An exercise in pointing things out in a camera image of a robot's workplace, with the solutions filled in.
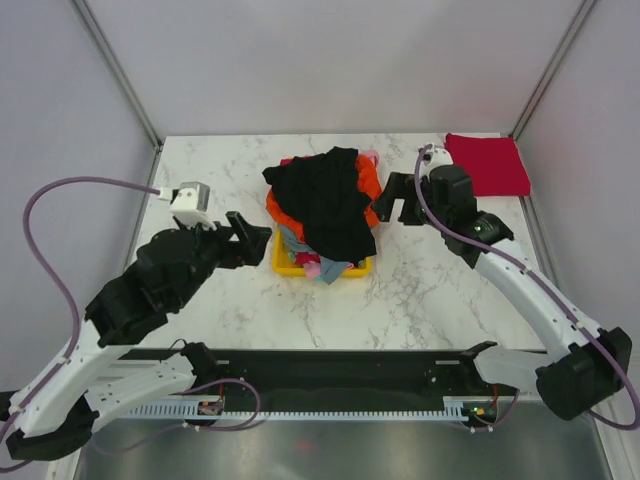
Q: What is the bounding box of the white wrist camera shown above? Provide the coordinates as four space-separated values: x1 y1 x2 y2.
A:
158 182 217 231
420 143 453 175

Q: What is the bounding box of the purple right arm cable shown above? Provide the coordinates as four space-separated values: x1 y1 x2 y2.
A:
414 144 640 431

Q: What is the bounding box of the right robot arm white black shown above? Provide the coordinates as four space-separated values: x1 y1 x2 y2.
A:
373 165 639 420

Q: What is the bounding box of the white slotted cable duct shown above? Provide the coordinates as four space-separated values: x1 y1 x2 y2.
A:
121 399 469 422

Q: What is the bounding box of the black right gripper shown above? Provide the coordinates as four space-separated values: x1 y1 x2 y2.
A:
370 172 449 231

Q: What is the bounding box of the black t shirt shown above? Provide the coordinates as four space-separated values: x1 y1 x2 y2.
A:
262 147 379 263

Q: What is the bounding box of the aluminium frame post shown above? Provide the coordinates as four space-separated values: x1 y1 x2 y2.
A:
67 0 165 151
508 0 600 141

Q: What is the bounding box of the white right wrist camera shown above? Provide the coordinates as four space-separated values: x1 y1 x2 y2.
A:
420 143 453 175

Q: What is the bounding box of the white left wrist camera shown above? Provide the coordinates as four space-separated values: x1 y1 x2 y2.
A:
158 182 217 231

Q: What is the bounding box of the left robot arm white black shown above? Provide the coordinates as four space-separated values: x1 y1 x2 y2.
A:
1 212 272 462

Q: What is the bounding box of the pink garment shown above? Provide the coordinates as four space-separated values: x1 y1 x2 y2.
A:
360 149 380 166

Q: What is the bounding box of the right aluminium frame post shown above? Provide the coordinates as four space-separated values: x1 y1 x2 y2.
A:
508 0 600 141

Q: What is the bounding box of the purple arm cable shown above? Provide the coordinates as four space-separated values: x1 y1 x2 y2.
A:
414 144 640 431
0 175 164 474

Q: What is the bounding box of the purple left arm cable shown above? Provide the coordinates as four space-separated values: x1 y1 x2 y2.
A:
0 175 164 474

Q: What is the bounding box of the orange t shirt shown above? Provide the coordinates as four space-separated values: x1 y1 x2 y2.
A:
266 153 382 243

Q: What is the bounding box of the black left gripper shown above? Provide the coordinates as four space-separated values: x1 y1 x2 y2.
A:
173 210 274 309

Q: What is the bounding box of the magenta garment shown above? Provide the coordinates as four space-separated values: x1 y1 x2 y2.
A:
294 252 321 267

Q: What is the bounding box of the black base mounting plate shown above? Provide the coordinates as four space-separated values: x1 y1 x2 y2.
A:
119 348 546 414

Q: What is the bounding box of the grey blue garment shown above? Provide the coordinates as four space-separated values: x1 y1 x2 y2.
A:
278 226 354 285

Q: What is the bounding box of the folded red t shirt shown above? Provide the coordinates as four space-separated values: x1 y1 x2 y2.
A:
445 133 531 197

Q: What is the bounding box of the left aluminium frame post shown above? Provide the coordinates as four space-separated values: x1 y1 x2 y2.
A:
67 0 165 151

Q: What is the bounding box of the yellow plastic bin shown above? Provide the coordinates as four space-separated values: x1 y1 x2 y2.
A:
272 229 373 279

